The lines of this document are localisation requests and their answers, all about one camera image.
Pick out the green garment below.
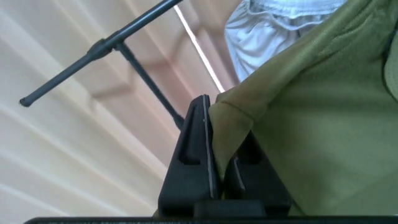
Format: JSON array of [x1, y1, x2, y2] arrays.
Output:
[[152, 0, 398, 218]]

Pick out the pale grey shorts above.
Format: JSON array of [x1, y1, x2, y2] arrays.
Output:
[[224, 0, 348, 83]]

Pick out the black clothes rack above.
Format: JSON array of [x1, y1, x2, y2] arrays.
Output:
[[19, 0, 187, 131]]

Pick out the beige curtain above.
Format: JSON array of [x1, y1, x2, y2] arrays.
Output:
[[0, 0, 249, 218]]

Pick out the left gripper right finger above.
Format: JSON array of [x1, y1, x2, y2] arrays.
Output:
[[222, 129, 292, 218]]

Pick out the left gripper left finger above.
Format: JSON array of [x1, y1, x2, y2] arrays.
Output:
[[157, 94, 223, 218]]

